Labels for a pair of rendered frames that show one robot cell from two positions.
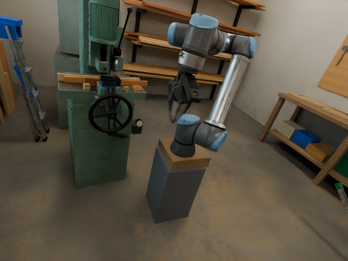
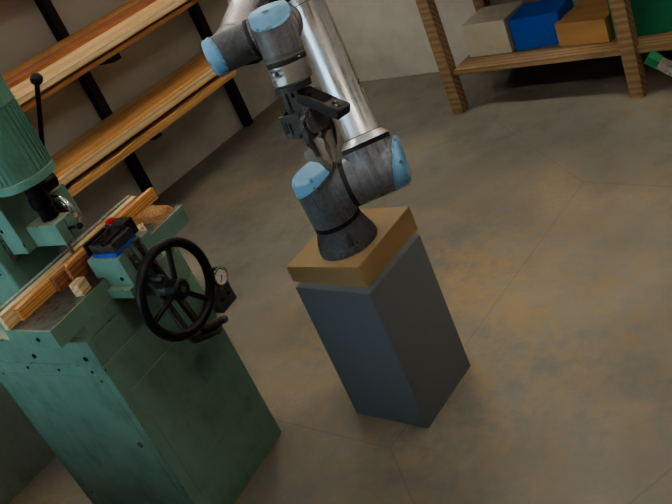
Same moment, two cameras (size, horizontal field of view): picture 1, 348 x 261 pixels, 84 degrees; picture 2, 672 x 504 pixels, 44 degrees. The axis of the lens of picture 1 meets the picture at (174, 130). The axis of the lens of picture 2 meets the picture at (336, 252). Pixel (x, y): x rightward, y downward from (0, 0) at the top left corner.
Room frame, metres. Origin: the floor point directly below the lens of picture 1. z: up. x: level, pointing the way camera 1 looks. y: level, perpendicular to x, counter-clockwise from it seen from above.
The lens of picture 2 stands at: (-0.98, 0.49, 1.80)
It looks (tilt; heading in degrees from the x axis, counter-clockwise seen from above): 28 degrees down; 346
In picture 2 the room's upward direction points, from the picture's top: 24 degrees counter-clockwise
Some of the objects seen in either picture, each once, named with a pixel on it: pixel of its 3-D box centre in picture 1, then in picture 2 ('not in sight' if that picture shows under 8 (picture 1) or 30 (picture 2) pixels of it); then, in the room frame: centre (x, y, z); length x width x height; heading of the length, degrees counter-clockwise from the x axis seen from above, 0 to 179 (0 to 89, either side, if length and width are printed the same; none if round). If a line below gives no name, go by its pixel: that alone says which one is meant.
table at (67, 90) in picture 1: (105, 92); (113, 271); (1.32, 0.56, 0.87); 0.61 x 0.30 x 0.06; 126
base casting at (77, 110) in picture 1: (98, 95); (80, 304); (1.50, 0.70, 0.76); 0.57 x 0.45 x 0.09; 36
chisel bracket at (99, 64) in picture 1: (102, 66); (55, 231); (1.42, 0.64, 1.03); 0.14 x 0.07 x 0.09; 36
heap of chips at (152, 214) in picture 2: (138, 87); (152, 212); (1.48, 0.37, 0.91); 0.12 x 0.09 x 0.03; 36
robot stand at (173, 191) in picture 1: (172, 183); (386, 328); (1.20, -0.10, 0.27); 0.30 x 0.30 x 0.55; 28
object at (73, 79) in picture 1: (110, 81); (92, 248); (1.44, 0.58, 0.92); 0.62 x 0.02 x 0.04; 126
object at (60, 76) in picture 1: (102, 79); (75, 257); (1.43, 0.63, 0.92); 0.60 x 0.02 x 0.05; 126
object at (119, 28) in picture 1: (117, 36); not in sight; (1.67, 0.63, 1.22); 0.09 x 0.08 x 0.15; 36
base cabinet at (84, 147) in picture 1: (97, 134); (141, 398); (1.50, 0.70, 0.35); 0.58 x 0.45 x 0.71; 36
